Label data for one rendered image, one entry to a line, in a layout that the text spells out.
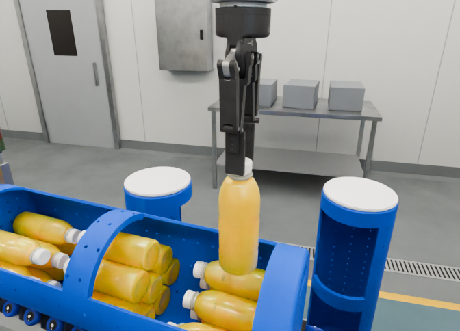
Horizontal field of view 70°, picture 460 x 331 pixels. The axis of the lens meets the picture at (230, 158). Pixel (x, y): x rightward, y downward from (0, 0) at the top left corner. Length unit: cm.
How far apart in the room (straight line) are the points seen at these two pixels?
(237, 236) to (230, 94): 24
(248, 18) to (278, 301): 45
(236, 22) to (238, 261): 37
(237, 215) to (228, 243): 6
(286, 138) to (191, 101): 129
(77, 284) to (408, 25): 378
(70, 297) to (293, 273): 46
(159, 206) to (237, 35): 98
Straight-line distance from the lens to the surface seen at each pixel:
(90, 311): 79
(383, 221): 134
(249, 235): 56
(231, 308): 76
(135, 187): 140
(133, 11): 449
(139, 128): 472
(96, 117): 497
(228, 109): 44
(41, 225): 107
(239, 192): 52
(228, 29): 45
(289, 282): 63
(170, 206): 135
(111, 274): 80
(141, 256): 78
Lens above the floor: 165
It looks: 22 degrees down
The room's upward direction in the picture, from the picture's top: straight up
